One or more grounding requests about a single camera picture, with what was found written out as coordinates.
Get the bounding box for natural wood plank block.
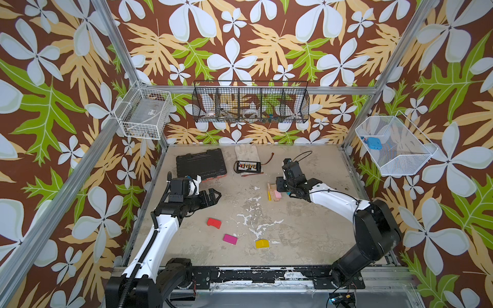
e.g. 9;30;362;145
268;183;275;201

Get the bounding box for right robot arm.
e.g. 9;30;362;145
276;159;403;287

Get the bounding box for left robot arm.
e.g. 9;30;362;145
105;173;222;307

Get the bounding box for red wood block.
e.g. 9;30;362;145
207;218;222;230

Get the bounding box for magenta wood block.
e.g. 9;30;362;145
223;234;238;245

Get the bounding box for yellow rounded wood block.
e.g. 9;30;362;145
255;239;270;249

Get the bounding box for black and red tool case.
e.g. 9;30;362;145
176;148;227;180

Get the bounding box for black charging board yellow connectors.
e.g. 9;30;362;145
234;152;275;175

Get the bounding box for white work glove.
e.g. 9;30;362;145
234;144;261;162

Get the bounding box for blue object in basket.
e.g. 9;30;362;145
365;137;383;151

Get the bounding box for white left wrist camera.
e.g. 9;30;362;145
186;175;202;197

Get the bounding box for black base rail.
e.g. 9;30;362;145
188;265;366;290

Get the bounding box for black wire basket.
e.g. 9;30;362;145
191;80;310;123

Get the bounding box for white wire basket left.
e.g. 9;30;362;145
116;87;173;141

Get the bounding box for white wire basket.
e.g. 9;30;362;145
116;87;173;141
356;112;439;177

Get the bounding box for white wire basket right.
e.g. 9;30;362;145
356;112;439;177

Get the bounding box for aluminium frame post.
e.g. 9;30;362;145
91;1;169;151

